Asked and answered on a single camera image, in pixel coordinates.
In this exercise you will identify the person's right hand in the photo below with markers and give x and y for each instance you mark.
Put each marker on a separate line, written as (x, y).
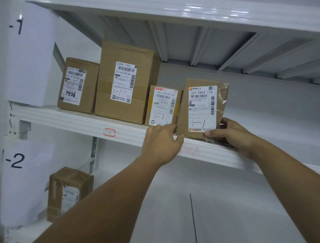
(235, 135)

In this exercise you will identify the person's left hand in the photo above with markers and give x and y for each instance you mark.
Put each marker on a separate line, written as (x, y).
(162, 147)

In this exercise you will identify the small parcel yellow tape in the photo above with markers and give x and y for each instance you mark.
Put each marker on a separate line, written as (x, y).
(151, 110)

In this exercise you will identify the plastic cardboard box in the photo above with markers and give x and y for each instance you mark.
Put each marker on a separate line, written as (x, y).
(183, 112)

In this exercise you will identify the brown box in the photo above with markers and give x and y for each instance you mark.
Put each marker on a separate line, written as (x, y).
(82, 180)

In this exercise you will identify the white metal shelf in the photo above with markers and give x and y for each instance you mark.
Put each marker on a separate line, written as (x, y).
(75, 120)

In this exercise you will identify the brown parcel marked 7936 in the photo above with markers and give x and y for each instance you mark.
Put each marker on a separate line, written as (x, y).
(90, 85)

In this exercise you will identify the person's right forearm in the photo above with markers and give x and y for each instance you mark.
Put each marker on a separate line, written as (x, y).
(287, 180)

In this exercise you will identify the person's left forearm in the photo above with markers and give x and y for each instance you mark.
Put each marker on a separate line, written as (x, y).
(105, 205)

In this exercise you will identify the white paper shelf label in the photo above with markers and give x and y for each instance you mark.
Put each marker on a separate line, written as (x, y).
(30, 62)
(27, 187)

